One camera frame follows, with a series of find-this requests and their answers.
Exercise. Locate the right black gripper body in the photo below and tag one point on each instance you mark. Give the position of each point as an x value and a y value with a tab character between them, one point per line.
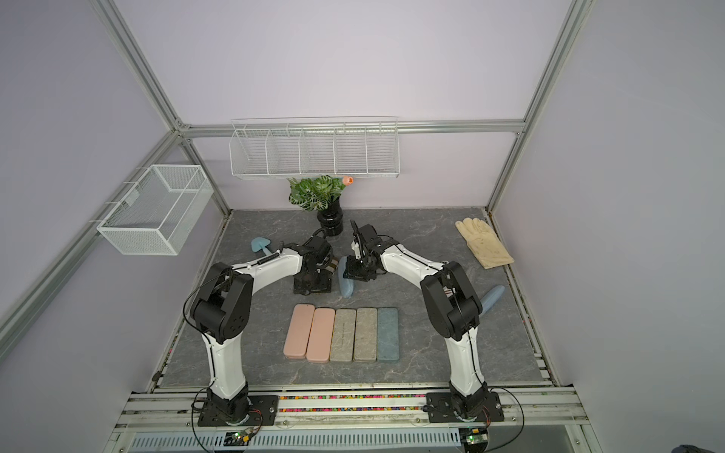
357	267

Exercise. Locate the pink case black sunglasses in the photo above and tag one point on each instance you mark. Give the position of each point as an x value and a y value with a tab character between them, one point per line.
320	340

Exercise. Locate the grey case mint lining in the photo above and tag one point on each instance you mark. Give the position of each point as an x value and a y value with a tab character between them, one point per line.
365	343

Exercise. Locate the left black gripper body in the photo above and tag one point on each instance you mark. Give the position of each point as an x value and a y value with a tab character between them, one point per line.
315	282

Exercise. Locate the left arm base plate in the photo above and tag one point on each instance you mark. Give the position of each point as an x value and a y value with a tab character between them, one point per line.
252	411

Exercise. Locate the grey mint case red sunglasses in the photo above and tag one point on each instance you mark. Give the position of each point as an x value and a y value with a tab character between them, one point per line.
343	336

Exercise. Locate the mint case blue glasses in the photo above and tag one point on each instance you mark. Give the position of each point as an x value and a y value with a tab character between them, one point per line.
388	335

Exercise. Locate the green plant in black vase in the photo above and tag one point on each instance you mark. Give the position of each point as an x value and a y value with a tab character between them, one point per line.
321	194

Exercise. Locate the white vented cable duct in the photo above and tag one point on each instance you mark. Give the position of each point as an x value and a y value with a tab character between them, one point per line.
296	440

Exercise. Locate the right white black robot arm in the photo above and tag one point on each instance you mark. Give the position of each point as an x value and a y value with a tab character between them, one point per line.
450	300

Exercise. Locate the teal plastic scraper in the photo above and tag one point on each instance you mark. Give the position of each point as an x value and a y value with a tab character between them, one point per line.
263	245

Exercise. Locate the light blue case white sunglasses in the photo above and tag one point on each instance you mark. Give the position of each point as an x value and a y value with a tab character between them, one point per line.
346	285

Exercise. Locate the long white wire shelf basket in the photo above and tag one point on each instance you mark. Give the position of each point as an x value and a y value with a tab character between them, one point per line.
277	148

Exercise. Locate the pink hard glasses case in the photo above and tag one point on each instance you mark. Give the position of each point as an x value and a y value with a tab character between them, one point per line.
298	335

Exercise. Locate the white wire mesh side basket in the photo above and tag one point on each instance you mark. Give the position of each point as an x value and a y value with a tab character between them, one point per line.
158	213

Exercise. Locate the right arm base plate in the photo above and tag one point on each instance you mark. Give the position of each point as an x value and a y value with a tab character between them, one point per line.
448	407

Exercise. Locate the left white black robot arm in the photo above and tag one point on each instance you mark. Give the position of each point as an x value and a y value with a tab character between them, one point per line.
221	307

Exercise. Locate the blue case orange lining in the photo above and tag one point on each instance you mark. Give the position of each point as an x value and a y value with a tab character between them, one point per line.
489	300

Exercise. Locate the beige work glove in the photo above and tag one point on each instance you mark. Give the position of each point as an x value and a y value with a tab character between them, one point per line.
483	242

